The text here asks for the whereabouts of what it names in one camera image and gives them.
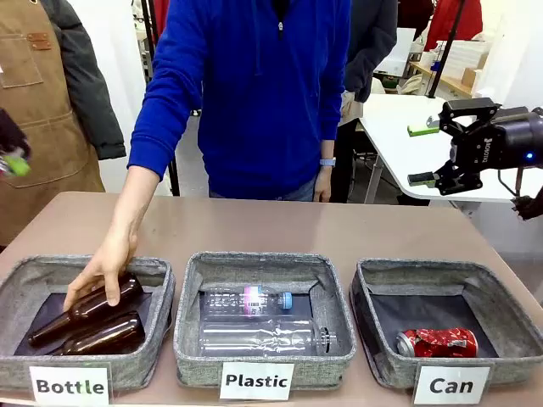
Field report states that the grey basket labelled Bottle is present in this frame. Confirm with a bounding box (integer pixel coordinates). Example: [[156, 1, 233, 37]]
[[0, 254, 176, 392]]

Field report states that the large white box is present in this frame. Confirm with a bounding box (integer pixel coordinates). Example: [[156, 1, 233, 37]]
[[374, 26, 417, 77]]

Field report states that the wooden shelf board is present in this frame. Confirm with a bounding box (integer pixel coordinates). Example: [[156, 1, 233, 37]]
[[408, 60, 474, 99]]

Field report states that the crushed red can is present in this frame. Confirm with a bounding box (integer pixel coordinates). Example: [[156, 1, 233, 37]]
[[395, 326, 479, 359]]

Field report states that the person's right forearm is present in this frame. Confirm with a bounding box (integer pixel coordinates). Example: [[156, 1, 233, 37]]
[[109, 164, 162, 238]]

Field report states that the red hanging garment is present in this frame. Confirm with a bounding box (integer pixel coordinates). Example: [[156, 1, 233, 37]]
[[153, 0, 171, 37], [423, 0, 484, 53]]

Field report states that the white Bottle label card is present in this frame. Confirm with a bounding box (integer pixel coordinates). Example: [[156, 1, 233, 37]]
[[28, 365, 110, 407]]

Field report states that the person's right hand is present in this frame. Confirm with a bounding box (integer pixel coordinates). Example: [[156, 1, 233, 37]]
[[62, 222, 140, 314]]

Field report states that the white Can label card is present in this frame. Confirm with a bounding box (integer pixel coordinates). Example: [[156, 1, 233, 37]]
[[412, 365, 491, 405]]

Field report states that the clear black-capped plastic bottle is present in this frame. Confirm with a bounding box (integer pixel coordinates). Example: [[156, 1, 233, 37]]
[[198, 318, 339, 358]]

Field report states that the person's left hand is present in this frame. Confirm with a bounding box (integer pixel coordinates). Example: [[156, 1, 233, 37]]
[[312, 167, 337, 204]]

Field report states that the white Plastic label card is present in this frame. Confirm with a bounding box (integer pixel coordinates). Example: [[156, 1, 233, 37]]
[[218, 361, 295, 401]]

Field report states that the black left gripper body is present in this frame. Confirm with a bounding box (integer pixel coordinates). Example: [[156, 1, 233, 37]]
[[0, 108, 32, 165]]

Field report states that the person in blue hoodie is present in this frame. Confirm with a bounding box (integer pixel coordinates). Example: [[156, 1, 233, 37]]
[[126, 0, 353, 203]]

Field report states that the stack of white boxes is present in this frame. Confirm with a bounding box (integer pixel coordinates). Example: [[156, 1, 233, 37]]
[[432, 38, 489, 81]]

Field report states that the clear labelled plastic bottle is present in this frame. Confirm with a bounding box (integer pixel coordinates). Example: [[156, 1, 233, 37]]
[[202, 285, 294, 320]]

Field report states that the person in brown apron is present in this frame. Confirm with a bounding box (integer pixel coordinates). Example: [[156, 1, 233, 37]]
[[0, 0, 127, 248]]

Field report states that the person in dark jacket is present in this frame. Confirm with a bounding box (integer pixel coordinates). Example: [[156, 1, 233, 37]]
[[329, 0, 400, 204]]

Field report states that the grey basket labelled Can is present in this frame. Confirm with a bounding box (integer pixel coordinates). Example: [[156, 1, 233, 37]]
[[349, 257, 543, 391]]

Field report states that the grey basket labelled Plastic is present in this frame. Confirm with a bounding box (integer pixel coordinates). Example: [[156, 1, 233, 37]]
[[172, 250, 358, 392]]

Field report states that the brown glass bottle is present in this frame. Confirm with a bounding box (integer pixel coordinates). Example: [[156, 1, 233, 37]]
[[27, 270, 145, 348], [49, 309, 147, 357]]

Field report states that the white background table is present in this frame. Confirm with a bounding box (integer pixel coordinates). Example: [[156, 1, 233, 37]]
[[358, 92, 525, 220]]

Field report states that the brown cardboard box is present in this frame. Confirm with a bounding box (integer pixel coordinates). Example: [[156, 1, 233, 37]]
[[461, 54, 489, 89]]

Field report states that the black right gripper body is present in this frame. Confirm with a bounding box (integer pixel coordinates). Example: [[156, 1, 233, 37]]
[[448, 109, 543, 175]]

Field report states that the right gripper dark cable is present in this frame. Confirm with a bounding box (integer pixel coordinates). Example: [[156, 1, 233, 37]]
[[496, 165, 543, 222]]

